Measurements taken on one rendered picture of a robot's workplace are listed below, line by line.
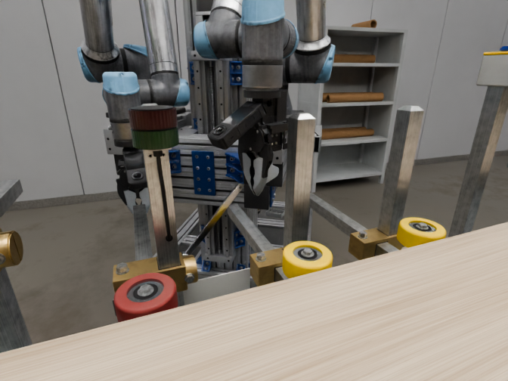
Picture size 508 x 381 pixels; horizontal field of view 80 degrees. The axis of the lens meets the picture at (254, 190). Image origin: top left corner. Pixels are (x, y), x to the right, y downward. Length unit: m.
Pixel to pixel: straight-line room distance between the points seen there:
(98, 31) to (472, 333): 1.13
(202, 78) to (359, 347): 1.09
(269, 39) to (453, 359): 0.51
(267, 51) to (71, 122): 2.72
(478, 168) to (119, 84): 0.86
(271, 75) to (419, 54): 3.79
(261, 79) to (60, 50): 2.68
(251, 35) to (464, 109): 4.56
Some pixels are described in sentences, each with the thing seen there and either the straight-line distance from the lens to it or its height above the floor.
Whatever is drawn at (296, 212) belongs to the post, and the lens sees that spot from 0.58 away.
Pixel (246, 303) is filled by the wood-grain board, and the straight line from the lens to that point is 0.42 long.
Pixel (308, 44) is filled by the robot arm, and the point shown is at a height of 1.25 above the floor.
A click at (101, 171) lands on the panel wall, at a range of 3.24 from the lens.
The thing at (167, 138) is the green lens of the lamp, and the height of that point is 1.10.
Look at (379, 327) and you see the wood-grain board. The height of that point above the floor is 0.90.
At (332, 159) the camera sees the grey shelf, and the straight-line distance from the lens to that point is 3.78.
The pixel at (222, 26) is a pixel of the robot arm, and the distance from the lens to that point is 0.72.
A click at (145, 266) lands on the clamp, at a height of 0.87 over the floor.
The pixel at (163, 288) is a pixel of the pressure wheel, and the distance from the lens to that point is 0.45.
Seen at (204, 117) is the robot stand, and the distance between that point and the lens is 1.28.
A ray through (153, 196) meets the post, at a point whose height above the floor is 1.00.
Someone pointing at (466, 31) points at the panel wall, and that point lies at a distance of 4.81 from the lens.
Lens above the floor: 1.18
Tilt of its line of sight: 21 degrees down
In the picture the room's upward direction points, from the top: straight up
